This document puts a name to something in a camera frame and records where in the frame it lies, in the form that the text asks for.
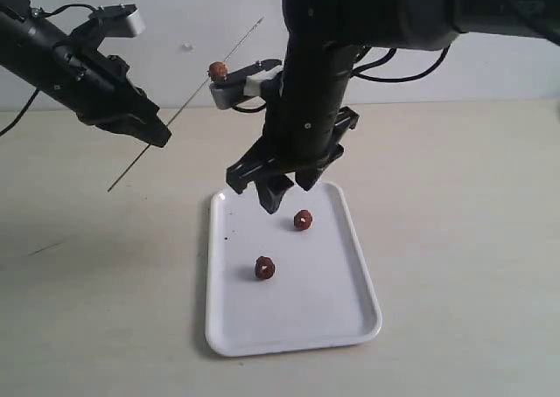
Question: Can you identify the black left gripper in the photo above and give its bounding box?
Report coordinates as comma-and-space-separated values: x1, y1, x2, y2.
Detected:
47, 38, 172, 148

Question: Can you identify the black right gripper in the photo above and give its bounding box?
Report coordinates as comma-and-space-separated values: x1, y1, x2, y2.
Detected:
226, 107, 359, 214

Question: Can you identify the red date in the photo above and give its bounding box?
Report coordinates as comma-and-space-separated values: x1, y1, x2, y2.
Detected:
255, 256, 276, 280
208, 61, 228, 80
293, 209, 313, 231

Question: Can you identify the thin metal skewer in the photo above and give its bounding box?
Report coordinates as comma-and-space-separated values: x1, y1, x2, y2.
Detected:
107, 16, 265, 193

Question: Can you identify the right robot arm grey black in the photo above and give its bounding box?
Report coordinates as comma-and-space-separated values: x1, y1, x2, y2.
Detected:
210, 0, 559, 213

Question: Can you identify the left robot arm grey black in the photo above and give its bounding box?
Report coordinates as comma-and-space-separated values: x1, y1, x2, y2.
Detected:
1, 0, 171, 148

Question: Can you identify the white rectangular plastic tray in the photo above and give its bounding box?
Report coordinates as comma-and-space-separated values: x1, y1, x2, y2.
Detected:
205, 182, 382, 357

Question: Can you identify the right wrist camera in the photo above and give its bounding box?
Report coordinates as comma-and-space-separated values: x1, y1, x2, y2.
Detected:
209, 59, 283, 110

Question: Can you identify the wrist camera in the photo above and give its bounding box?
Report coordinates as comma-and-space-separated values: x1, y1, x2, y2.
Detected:
71, 3, 146, 40
209, 59, 283, 110

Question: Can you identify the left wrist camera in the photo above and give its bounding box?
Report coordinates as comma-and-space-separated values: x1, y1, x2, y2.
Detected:
71, 3, 146, 40

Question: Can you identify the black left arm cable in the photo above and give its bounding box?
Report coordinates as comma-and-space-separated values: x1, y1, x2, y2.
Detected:
0, 3, 97, 136

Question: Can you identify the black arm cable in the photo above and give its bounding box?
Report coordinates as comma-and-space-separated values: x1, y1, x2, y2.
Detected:
231, 42, 452, 114
0, 3, 97, 136

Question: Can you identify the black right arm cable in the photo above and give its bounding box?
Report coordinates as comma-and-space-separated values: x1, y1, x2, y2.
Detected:
231, 42, 452, 114

